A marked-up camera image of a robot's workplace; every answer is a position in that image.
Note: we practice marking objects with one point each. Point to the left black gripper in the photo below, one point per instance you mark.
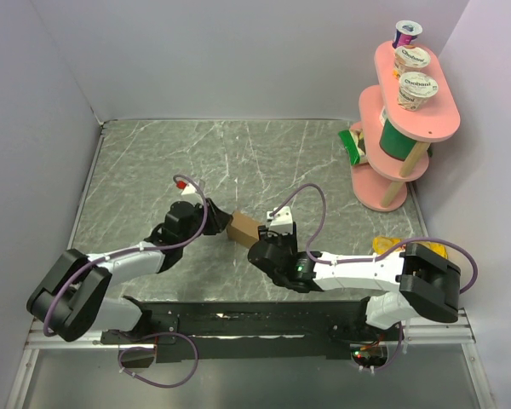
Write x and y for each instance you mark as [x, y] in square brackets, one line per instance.
[218, 220]

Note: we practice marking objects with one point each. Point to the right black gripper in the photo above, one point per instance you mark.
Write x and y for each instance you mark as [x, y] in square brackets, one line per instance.
[265, 233]

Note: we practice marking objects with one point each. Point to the brown cardboard box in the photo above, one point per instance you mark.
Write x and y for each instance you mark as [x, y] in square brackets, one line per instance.
[243, 229]

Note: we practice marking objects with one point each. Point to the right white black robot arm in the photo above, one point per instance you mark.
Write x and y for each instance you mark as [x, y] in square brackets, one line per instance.
[414, 281]

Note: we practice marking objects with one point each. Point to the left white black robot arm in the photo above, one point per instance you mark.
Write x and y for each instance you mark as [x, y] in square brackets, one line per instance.
[72, 297]

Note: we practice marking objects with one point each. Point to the yellow chip bag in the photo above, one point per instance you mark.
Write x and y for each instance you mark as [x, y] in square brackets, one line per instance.
[381, 244]

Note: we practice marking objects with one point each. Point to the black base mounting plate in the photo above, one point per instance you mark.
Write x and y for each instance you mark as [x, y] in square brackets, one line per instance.
[248, 330]

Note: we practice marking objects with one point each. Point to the pink three-tier shelf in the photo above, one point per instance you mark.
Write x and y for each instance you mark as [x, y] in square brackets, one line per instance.
[380, 183]

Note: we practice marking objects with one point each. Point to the green snack bag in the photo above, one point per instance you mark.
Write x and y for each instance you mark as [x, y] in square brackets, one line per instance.
[354, 143]

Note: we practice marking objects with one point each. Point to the green cylindrical can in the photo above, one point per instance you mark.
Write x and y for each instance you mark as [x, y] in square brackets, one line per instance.
[392, 142]

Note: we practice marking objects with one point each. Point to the front Chobani yogurt cup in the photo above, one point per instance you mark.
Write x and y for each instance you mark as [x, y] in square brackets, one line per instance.
[415, 89]

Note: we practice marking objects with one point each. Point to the chobani yogurt cup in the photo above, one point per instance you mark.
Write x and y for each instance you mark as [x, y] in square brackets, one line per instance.
[409, 59]
[415, 89]

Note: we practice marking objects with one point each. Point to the middle Chobani yogurt cup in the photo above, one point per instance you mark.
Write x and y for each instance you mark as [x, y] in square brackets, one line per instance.
[409, 59]

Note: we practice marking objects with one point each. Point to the purple lid yogurt cup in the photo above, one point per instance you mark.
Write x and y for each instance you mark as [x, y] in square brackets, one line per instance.
[406, 31]

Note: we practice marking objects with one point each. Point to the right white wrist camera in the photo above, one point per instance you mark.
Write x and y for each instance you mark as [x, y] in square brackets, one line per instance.
[280, 221]

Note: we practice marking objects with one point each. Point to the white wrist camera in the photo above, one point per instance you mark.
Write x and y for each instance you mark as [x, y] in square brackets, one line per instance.
[187, 188]
[280, 221]

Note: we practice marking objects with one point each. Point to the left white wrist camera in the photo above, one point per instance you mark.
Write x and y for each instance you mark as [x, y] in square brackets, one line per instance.
[187, 188]

